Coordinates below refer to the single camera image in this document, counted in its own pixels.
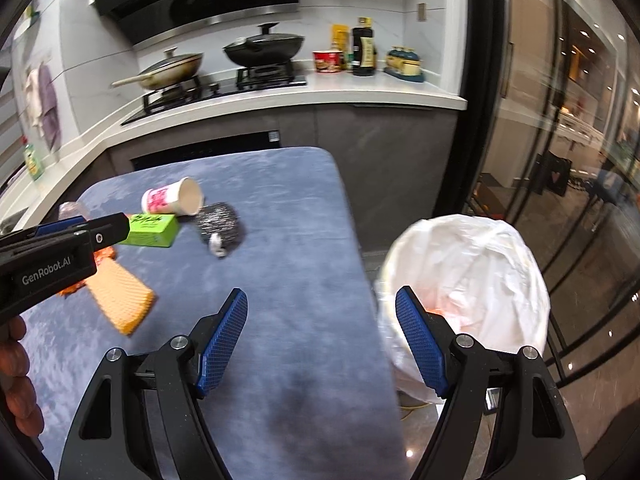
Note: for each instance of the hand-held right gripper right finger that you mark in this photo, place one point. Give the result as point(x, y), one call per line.
point(422, 345)

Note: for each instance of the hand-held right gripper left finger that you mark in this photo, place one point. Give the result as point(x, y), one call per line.
point(225, 340)

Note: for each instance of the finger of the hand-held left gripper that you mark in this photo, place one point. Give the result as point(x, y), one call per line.
point(110, 230)
point(60, 226)

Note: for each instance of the clear plastic bottle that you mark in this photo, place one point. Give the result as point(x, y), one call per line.
point(72, 210)

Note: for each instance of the orange snack bag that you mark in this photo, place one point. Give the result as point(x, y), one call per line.
point(105, 256)

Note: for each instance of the green cardboard box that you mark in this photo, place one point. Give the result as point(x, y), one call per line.
point(150, 230)

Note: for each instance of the pink printed paper cup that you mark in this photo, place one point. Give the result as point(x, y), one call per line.
point(165, 199)

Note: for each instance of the orange ribbed sponge cloth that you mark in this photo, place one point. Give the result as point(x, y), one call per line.
point(122, 295)

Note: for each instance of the trash bin with white liner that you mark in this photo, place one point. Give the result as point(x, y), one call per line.
point(475, 270)

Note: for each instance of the steel wool scrubber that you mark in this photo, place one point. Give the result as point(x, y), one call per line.
point(220, 225)

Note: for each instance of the person's left hand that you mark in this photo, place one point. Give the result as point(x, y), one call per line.
point(15, 365)

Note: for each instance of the green dish soap bottle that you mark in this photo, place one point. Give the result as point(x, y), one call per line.
point(34, 162)

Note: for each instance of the blue-grey velvet tablecloth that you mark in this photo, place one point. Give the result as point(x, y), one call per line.
point(290, 260)

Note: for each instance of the white window blinds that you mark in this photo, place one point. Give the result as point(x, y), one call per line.
point(7, 135)

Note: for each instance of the purple hanging towel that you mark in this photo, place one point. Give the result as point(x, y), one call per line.
point(49, 105)

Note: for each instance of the white hanging towel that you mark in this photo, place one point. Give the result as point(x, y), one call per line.
point(34, 95)

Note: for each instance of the beige frying pan with lid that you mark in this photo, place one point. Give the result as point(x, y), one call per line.
point(172, 67)

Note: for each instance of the black gas stove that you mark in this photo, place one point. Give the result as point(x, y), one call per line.
point(225, 89)

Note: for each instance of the dark grey base cabinets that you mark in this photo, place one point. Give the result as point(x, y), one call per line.
point(390, 160)

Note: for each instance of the glass sliding door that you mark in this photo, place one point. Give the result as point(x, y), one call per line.
point(575, 235)

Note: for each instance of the hanging kitchen utensil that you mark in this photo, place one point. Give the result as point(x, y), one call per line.
point(31, 12)

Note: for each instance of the black bag with heart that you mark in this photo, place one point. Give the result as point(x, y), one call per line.
point(555, 172)

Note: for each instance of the black wok with lid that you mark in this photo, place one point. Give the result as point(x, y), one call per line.
point(265, 47)

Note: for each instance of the white kitchen countertop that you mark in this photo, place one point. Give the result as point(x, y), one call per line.
point(350, 91)

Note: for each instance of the red instant noodle bowl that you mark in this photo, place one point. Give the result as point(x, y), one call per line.
point(327, 62)

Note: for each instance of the seasoning jar set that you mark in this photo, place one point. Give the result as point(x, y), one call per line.
point(402, 62)

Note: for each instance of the small green-capped bottle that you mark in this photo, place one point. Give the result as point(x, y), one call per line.
point(348, 60)

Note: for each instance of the dark soy sauce bottle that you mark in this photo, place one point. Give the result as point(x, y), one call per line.
point(364, 50)

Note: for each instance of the yellow packet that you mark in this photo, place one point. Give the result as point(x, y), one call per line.
point(340, 35)

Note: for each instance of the wall outlet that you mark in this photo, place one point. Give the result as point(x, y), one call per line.
point(422, 11)

